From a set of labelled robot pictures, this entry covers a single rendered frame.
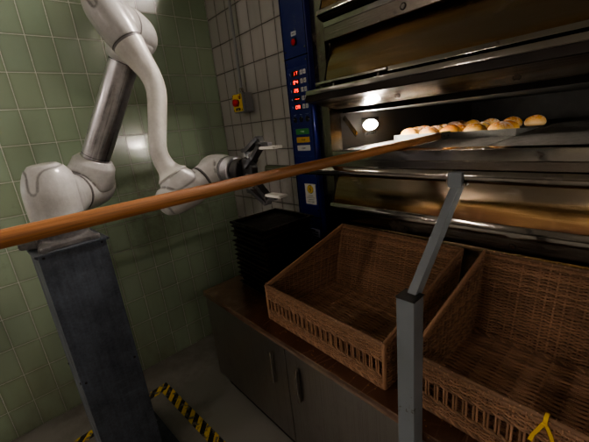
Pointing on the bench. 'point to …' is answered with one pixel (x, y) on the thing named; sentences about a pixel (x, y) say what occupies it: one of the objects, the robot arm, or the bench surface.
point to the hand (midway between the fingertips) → (278, 172)
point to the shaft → (17, 235)
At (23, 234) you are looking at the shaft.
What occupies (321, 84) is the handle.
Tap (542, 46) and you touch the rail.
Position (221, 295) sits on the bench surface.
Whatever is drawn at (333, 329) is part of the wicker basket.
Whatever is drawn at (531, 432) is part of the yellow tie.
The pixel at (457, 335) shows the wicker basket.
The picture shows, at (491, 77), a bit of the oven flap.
